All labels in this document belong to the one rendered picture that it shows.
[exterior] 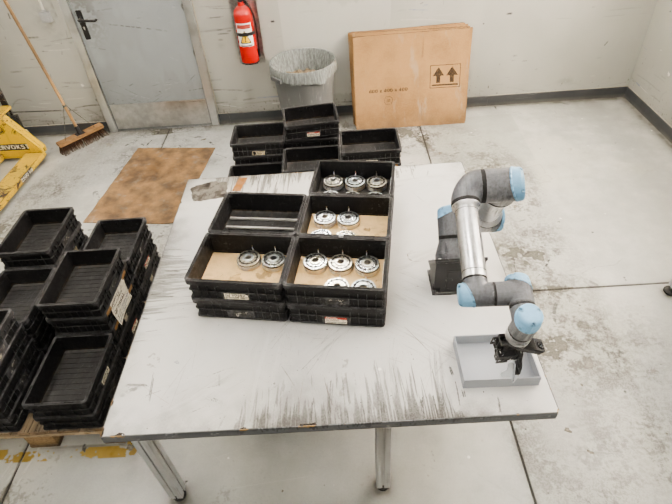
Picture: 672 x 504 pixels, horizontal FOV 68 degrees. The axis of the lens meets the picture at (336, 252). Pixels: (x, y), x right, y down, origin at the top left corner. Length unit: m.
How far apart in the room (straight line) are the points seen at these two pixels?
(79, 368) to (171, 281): 0.72
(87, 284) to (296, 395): 1.46
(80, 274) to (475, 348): 2.07
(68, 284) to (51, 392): 0.56
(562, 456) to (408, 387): 1.02
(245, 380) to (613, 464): 1.71
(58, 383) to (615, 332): 2.94
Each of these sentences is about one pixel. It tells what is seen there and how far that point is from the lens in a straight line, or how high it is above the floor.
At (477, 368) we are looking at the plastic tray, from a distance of 1.99.
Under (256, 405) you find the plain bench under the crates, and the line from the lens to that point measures 1.91.
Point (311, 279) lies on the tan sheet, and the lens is 2.09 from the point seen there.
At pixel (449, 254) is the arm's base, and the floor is 0.90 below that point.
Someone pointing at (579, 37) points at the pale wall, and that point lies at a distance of 5.32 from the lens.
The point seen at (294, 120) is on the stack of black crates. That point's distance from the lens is 3.96.
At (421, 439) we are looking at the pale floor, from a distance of 2.60.
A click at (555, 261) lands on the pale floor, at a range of 3.54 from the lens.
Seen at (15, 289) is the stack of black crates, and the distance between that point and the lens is 3.33.
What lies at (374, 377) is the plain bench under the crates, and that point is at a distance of 1.93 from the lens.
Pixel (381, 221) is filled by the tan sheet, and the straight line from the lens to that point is 2.35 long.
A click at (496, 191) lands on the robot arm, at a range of 1.74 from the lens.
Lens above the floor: 2.31
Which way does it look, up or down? 42 degrees down
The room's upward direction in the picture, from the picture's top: 5 degrees counter-clockwise
